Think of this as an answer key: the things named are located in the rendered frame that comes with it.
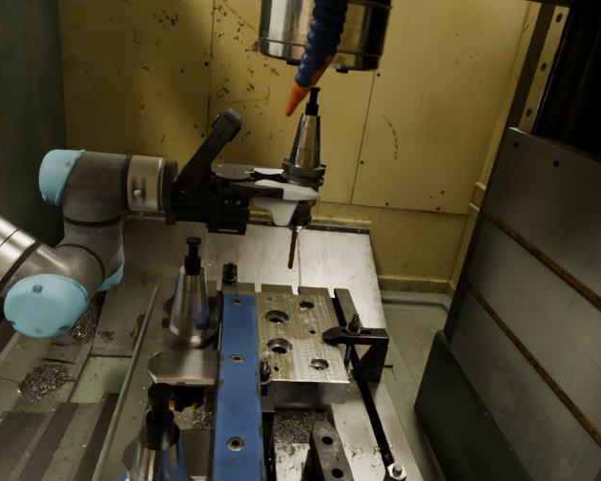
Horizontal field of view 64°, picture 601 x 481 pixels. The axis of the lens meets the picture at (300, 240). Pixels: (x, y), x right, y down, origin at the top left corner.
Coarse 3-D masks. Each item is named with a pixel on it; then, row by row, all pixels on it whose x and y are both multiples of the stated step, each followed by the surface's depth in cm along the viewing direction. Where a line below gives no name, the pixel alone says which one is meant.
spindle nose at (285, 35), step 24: (264, 0) 57; (288, 0) 54; (312, 0) 52; (360, 0) 53; (384, 0) 55; (264, 24) 57; (288, 24) 54; (360, 24) 54; (384, 24) 57; (264, 48) 58; (288, 48) 55; (360, 48) 55
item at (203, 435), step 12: (180, 432) 40; (192, 432) 41; (204, 432) 41; (132, 444) 39; (192, 444) 39; (204, 444) 40; (132, 456) 38; (192, 456) 38; (204, 456) 39; (192, 468) 37; (204, 468) 38; (204, 480) 37
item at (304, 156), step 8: (304, 120) 64; (312, 120) 64; (320, 120) 65; (304, 128) 64; (312, 128) 64; (320, 128) 65; (296, 136) 65; (304, 136) 64; (312, 136) 64; (320, 136) 66; (296, 144) 65; (304, 144) 65; (312, 144) 65; (320, 144) 66; (296, 152) 65; (304, 152) 65; (312, 152) 65; (320, 152) 66; (296, 160) 66; (304, 160) 65; (312, 160) 65; (320, 160) 67
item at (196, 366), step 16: (160, 352) 49; (176, 352) 50; (192, 352) 50; (208, 352) 50; (160, 368) 47; (176, 368) 48; (192, 368) 48; (208, 368) 48; (176, 384) 46; (192, 384) 46; (208, 384) 46
